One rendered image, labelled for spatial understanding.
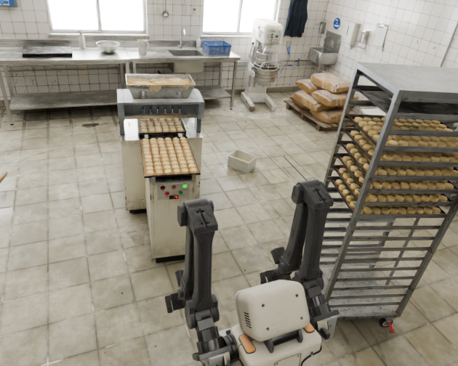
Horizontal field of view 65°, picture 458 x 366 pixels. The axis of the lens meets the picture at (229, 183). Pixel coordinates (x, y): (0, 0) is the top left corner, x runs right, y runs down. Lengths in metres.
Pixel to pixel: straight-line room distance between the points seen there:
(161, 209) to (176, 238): 0.33
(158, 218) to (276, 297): 1.78
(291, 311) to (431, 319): 2.28
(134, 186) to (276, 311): 2.50
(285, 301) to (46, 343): 1.98
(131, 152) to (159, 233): 0.80
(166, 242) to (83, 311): 0.78
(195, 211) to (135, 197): 2.49
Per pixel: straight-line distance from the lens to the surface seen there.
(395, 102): 1.91
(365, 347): 3.00
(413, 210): 2.47
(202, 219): 1.09
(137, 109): 3.23
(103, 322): 2.89
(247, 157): 4.60
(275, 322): 1.22
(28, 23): 6.17
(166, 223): 2.89
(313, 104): 6.01
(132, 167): 3.38
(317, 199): 1.26
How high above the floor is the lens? 2.29
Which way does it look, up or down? 33 degrees down
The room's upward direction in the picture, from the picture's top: 6 degrees clockwise
